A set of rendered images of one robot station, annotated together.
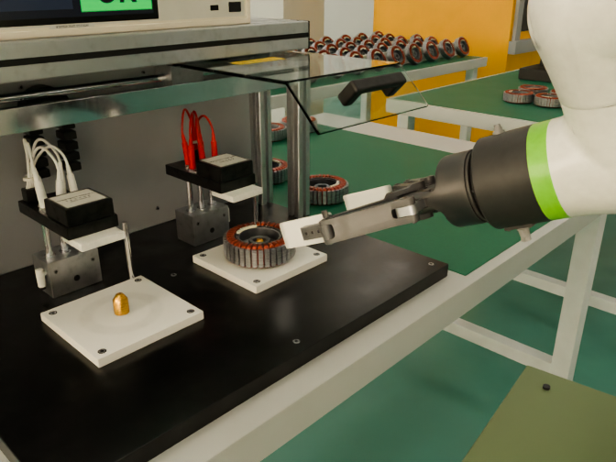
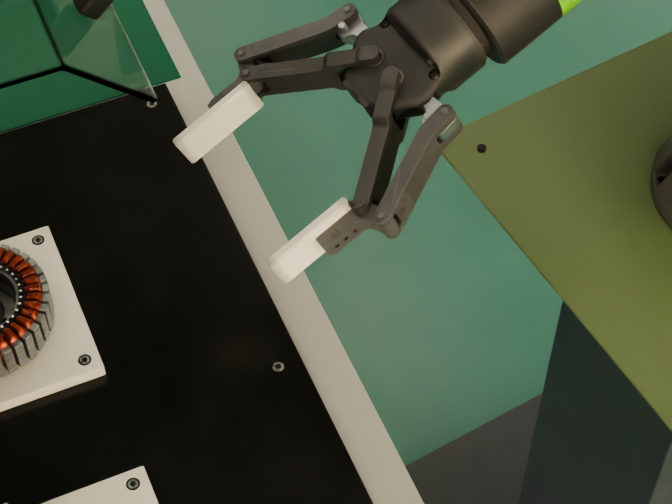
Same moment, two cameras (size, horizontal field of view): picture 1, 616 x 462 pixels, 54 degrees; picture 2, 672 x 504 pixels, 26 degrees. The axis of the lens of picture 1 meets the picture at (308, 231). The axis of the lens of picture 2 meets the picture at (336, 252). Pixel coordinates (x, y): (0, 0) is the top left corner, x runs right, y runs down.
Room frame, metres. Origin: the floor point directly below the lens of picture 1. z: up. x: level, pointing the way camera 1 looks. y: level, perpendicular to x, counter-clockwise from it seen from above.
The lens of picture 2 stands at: (0.36, 0.55, 1.73)
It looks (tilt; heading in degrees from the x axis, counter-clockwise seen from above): 53 degrees down; 293
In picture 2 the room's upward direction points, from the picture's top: straight up
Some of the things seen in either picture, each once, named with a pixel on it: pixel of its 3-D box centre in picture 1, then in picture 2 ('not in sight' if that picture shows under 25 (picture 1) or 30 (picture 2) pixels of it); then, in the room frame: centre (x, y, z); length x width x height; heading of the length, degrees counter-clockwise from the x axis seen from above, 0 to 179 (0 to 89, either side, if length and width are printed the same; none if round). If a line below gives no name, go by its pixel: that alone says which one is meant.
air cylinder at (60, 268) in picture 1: (68, 267); not in sight; (0.78, 0.35, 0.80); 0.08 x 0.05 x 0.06; 136
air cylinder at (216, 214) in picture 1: (203, 221); not in sight; (0.96, 0.18, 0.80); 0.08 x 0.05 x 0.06; 136
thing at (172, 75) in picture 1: (179, 71); not in sight; (0.97, 0.20, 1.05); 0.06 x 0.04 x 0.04; 136
